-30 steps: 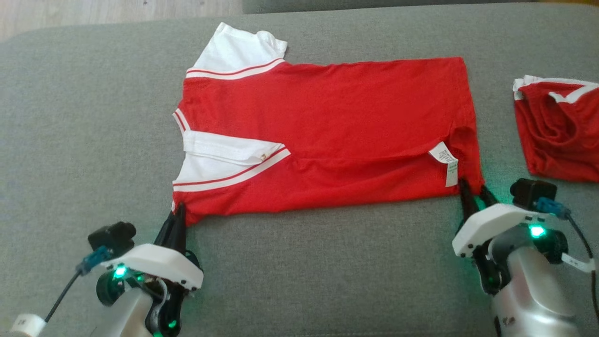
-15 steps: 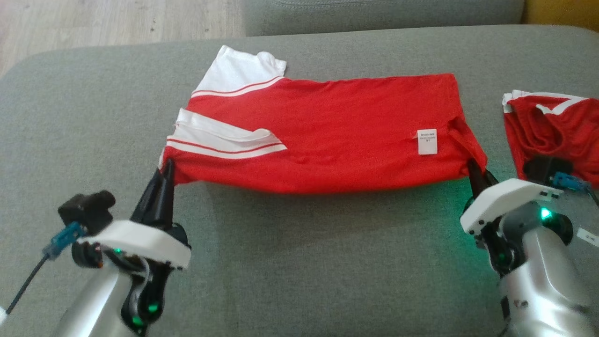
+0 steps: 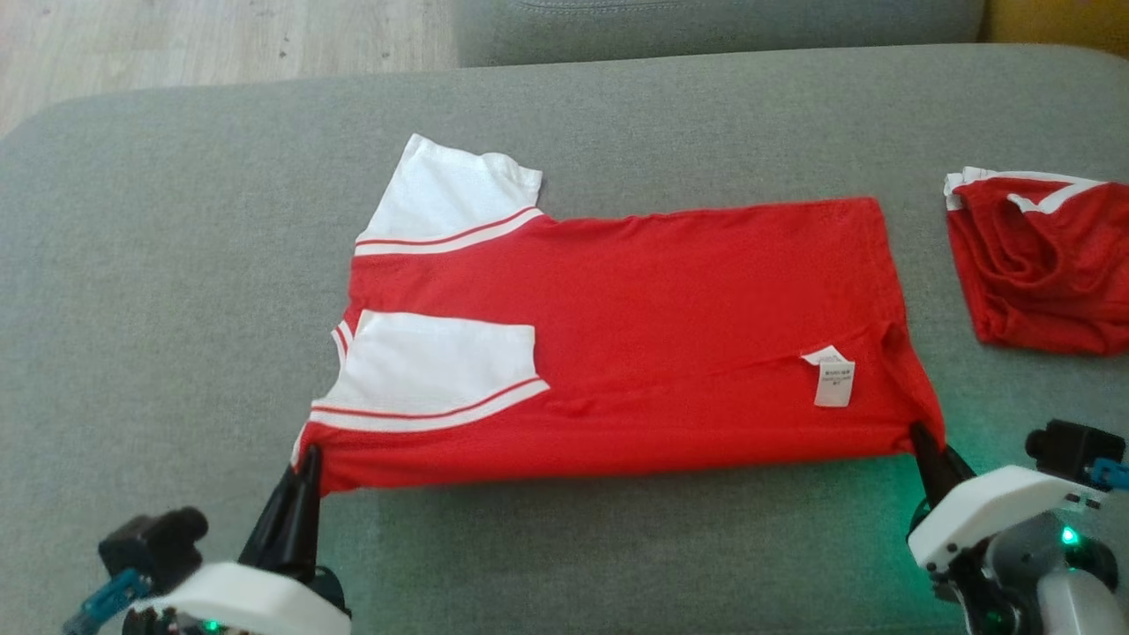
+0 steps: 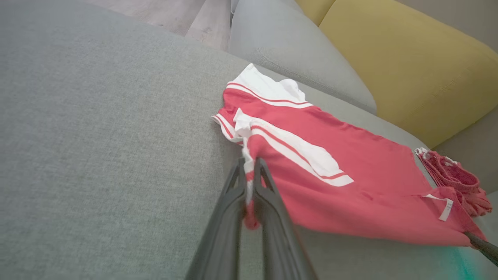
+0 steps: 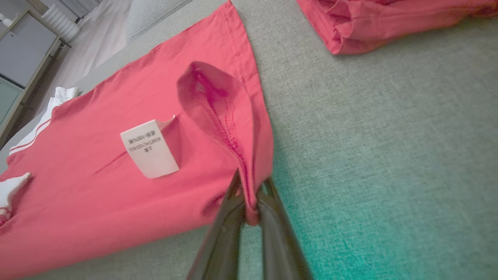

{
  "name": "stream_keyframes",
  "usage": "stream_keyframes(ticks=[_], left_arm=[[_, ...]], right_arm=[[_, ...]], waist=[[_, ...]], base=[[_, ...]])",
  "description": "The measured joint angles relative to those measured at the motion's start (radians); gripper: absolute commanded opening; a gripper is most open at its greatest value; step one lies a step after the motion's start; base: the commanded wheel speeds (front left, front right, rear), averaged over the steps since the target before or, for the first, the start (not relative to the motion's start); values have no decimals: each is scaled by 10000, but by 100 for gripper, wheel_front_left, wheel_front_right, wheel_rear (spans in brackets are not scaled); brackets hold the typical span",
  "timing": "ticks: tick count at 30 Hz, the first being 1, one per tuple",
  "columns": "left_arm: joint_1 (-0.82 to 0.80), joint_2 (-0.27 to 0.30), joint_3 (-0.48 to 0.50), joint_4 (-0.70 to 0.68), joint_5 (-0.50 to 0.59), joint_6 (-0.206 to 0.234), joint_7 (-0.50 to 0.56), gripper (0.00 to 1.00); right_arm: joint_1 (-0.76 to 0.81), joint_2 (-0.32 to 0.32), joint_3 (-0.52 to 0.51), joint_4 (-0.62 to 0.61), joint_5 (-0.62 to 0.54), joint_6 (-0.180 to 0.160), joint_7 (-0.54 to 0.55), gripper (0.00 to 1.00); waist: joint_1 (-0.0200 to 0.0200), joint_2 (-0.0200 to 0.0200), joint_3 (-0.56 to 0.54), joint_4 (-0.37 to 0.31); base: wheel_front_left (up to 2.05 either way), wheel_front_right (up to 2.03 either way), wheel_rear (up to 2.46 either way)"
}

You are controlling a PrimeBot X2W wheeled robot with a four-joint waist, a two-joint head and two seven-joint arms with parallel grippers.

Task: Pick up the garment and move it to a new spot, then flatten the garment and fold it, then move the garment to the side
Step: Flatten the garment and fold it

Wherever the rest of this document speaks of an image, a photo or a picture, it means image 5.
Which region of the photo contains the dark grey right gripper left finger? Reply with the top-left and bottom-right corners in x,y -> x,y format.
187,170 -> 246,280

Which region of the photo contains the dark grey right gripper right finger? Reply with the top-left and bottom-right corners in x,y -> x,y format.
257,178 -> 314,280

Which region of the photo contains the red T-shirt white trim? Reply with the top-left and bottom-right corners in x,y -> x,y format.
0,0 -> 275,280

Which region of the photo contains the red mesh shorts white stripe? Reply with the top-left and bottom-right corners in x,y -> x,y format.
296,0 -> 498,55

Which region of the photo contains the large grey sofa seat cushion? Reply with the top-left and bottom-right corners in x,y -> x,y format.
0,0 -> 498,280

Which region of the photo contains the white ribbed plant pot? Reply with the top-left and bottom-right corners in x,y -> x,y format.
41,4 -> 82,43

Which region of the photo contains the white television cabinet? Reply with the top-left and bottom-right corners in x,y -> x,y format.
0,10 -> 65,150

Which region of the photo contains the grey curtain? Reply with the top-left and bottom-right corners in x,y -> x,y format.
58,0 -> 103,18

